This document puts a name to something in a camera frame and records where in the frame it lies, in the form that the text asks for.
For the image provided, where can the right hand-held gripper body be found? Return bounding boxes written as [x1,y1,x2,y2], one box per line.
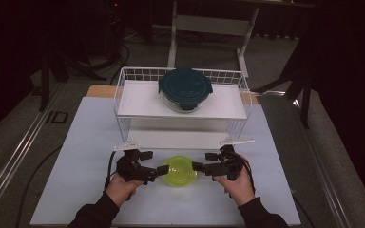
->
[213,138,256,182]

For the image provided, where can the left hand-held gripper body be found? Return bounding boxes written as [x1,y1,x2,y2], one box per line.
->
[113,141,151,185]

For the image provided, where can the yellow-green plastic bowl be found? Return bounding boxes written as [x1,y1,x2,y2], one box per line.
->
[163,155,199,188]

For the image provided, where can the white wire rack shelf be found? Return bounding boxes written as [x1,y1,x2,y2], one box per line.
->
[113,66,254,151]

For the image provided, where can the round glass container teal lid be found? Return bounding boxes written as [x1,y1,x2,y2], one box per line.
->
[158,67,214,114]

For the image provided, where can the person's left hand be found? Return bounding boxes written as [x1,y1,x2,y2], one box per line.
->
[105,172,141,208]

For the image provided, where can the person's right hand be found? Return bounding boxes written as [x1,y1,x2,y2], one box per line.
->
[213,165,256,207]

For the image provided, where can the white table mat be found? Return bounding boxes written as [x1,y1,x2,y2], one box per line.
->
[29,96,302,226]

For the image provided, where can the black tripod stand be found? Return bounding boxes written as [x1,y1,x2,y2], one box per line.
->
[253,31,317,129]
[39,53,108,112]

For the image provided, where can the left hand-held gripper cable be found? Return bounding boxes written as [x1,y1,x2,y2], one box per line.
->
[104,150,118,191]

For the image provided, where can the hand-held gripper cable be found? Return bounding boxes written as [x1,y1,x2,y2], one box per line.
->
[104,150,118,191]
[238,153,257,195]

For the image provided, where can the right hand-held gripper cable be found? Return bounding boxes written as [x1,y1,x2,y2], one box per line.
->
[238,153,257,195]

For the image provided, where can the aluminium floor rail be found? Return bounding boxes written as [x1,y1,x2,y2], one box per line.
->
[259,89,353,228]
[0,84,66,217]

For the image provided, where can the black floor cable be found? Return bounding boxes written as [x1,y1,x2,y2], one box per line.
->
[15,144,64,228]

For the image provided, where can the white metal desk frame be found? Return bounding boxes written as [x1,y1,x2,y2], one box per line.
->
[165,0,315,79]

